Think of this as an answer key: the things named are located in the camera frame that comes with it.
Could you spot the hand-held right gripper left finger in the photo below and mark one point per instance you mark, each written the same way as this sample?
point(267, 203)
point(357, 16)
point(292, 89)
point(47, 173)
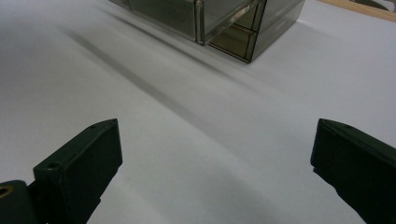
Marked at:
point(81, 165)

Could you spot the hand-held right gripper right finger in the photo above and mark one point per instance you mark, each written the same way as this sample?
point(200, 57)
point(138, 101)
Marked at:
point(358, 168)

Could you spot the smoky clear plastic drawer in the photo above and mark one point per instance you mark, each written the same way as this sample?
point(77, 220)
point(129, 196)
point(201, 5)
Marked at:
point(232, 44)
point(246, 20)
point(165, 15)

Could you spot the grey white device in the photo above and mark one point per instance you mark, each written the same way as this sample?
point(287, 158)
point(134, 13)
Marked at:
point(378, 3)

